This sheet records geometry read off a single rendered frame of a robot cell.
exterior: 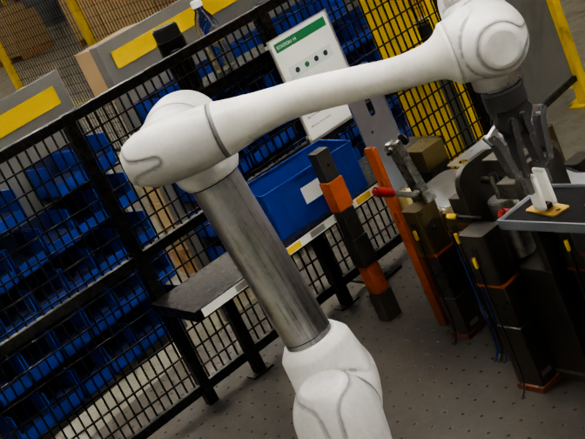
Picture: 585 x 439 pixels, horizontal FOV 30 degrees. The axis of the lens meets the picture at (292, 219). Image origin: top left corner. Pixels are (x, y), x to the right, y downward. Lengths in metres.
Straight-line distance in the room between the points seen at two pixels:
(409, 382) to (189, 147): 0.97
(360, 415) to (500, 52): 0.72
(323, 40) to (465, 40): 1.45
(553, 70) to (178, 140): 4.25
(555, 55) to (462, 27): 4.32
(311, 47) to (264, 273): 1.10
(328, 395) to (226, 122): 0.52
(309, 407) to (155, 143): 0.55
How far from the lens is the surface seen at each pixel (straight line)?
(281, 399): 2.77
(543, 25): 5.93
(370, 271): 2.84
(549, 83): 5.91
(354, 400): 1.99
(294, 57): 3.02
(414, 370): 2.62
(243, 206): 2.06
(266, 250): 2.08
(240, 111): 1.85
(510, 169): 1.92
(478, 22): 1.65
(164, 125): 1.87
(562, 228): 1.90
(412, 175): 2.52
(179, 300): 2.71
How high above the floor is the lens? 1.92
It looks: 18 degrees down
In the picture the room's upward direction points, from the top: 25 degrees counter-clockwise
